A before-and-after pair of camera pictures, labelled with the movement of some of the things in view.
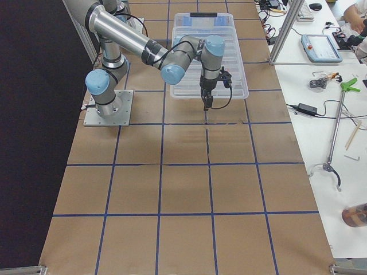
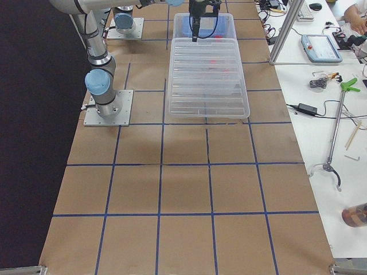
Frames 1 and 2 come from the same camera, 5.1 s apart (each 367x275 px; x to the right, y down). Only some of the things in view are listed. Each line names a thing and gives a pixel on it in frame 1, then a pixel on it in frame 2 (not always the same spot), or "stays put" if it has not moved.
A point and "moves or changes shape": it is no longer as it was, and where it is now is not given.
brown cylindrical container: [355, 216] stays put
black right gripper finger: [210, 101] -> [196, 23]
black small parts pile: [320, 82] stays put
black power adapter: [307, 109] stays put
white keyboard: [305, 14] stays put
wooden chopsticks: [352, 136] stays put
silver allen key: [356, 158] stays put
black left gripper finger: [205, 99] -> [194, 30]
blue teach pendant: [320, 48] stays put
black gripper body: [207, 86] -> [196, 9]
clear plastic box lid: [231, 61] moves or changes shape
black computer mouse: [315, 6] stays put
